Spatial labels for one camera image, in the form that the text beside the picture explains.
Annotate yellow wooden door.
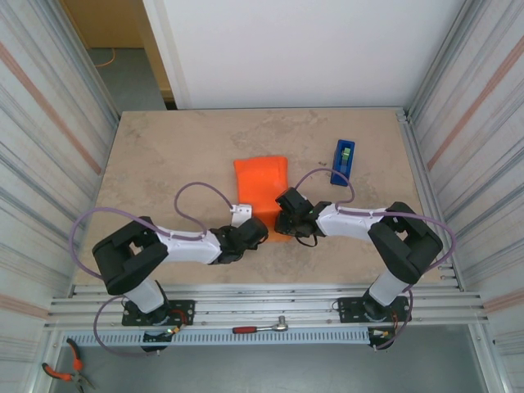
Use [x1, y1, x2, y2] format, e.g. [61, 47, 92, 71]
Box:
[61, 0, 175, 103]

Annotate orange floor cable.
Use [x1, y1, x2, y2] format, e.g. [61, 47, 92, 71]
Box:
[94, 47, 118, 69]

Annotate aluminium side rail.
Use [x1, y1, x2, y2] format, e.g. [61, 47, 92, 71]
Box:
[395, 106, 466, 292]

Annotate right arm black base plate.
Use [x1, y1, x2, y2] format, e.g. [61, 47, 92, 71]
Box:
[337, 295, 413, 324]

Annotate grey slotted cable duct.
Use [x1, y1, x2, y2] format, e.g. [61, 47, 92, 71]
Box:
[61, 329, 372, 347]

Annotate red handled ratchet wrench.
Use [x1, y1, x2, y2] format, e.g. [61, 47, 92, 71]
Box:
[232, 314, 290, 335]

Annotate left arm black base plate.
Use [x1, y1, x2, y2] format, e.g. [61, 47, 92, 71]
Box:
[121, 299, 196, 328]

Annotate blue tape dispenser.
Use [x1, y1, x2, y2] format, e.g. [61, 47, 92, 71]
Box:
[329, 139, 356, 187]

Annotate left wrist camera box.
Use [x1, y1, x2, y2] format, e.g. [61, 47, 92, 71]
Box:
[230, 203, 255, 226]

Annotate orange handled pliers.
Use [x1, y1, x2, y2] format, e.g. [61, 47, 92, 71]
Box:
[42, 337, 97, 391]

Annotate orange wrapping paper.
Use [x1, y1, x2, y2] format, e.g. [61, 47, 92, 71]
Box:
[233, 154, 296, 245]

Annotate aluminium rail frame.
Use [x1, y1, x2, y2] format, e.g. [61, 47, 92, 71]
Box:
[44, 283, 490, 333]

